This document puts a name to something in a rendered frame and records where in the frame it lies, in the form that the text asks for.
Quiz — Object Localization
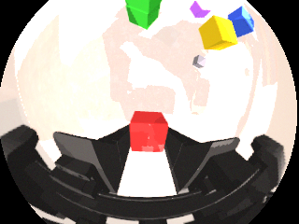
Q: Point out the small purple block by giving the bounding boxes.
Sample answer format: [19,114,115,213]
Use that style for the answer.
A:
[190,0,212,19]

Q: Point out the blue cube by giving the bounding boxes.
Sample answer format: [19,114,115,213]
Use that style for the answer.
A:
[227,7,254,37]

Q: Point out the yellow block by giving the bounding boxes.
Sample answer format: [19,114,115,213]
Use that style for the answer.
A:
[199,15,238,51]

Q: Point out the red block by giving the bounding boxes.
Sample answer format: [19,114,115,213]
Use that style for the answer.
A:
[130,111,168,152]

